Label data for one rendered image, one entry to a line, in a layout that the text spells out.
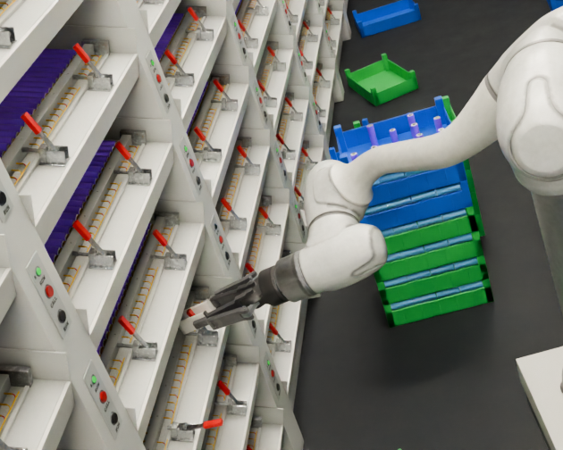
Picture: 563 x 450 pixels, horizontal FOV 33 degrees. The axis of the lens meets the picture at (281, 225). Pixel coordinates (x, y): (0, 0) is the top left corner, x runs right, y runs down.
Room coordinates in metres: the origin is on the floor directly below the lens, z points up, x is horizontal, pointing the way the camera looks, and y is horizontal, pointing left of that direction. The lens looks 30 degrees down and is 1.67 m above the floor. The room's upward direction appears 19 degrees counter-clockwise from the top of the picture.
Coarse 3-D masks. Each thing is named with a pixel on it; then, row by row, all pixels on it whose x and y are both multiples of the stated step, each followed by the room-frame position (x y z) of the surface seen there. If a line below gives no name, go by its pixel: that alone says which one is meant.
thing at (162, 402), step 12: (192, 300) 1.73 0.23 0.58; (180, 336) 1.61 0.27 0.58; (180, 348) 1.58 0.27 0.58; (168, 360) 1.54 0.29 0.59; (168, 372) 1.51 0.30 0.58; (180, 372) 1.52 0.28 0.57; (168, 384) 1.47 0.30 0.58; (168, 396) 1.45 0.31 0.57; (156, 408) 1.41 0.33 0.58; (156, 420) 1.38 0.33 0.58; (156, 432) 1.35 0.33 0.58; (144, 444) 1.33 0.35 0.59; (156, 444) 1.34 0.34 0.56
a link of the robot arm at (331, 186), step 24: (480, 96) 1.37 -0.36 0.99; (456, 120) 1.41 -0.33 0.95; (480, 120) 1.36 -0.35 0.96; (408, 144) 1.50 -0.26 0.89; (432, 144) 1.43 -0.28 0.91; (456, 144) 1.39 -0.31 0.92; (480, 144) 1.37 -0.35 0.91; (336, 168) 1.65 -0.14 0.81; (360, 168) 1.61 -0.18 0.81; (384, 168) 1.55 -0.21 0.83; (408, 168) 1.49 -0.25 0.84; (432, 168) 1.44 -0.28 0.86; (312, 192) 1.66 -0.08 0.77; (336, 192) 1.61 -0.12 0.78; (360, 192) 1.61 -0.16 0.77; (312, 216) 1.61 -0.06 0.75; (360, 216) 1.61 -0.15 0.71
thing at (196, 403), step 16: (192, 288) 1.76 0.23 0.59; (208, 288) 1.76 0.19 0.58; (192, 336) 1.64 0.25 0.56; (224, 336) 1.65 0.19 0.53; (208, 352) 1.59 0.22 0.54; (192, 368) 1.54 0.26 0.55; (208, 368) 1.54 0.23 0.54; (176, 384) 1.50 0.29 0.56; (192, 384) 1.50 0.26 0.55; (208, 384) 1.49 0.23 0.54; (176, 400) 1.46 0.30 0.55; (192, 400) 1.45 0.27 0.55; (208, 400) 1.46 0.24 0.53; (176, 416) 1.41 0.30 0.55; (192, 416) 1.41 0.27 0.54; (208, 416) 1.45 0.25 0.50; (160, 448) 1.34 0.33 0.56; (176, 448) 1.33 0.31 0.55; (192, 448) 1.33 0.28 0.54
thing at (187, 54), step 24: (192, 0) 2.45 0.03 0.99; (216, 0) 2.44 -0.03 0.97; (168, 24) 2.36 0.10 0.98; (192, 24) 2.39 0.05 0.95; (216, 24) 2.38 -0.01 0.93; (168, 48) 2.18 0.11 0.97; (192, 48) 2.24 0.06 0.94; (216, 48) 2.28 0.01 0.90; (168, 72) 2.07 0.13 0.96; (192, 72) 2.09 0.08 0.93; (192, 96) 1.97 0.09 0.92
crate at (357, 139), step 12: (432, 108) 2.33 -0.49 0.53; (444, 108) 2.30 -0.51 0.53; (384, 120) 2.36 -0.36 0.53; (396, 120) 2.35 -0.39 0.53; (420, 120) 2.34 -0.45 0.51; (432, 120) 2.34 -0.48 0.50; (444, 120) 2.32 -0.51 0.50; (336, 132) 2.35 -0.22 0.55; (348, 132) 2.37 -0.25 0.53; (360, 132) 2.36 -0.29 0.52; (384, 132) 2.35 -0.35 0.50; (408, 132) 2.34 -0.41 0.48; (420, 132) 2.32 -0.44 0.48; (432, 132) 2.29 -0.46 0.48; (348, 144) 2.37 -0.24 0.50; (360, 144) 2.36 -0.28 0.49; (384, 144) 2.32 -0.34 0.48; (348, 156) 2.32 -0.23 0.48
